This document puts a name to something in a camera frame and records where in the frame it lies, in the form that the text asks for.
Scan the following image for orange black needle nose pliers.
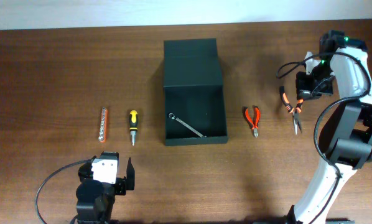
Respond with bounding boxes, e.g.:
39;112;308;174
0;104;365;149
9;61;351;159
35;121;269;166
279;86;304;135

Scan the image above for orange socket bit holder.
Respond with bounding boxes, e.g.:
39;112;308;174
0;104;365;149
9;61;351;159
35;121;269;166
98;107;108;143

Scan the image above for silver ratchet wrench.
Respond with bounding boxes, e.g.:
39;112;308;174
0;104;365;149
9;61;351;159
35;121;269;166
168;113;206;138

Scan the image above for black yellow stubby screwdriver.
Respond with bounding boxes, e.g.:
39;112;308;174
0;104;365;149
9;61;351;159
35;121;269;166
129;110;139;146

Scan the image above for red black cutting pliers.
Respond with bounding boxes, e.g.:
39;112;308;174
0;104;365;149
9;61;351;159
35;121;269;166
242;105;261;138

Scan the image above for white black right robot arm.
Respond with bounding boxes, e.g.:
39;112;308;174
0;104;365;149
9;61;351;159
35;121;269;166
279;30;372;223

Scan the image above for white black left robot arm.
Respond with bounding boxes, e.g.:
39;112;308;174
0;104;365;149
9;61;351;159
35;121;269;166
76;151;135;223

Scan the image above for black open box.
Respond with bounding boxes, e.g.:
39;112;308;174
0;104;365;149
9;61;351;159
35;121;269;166
163;39;228;146

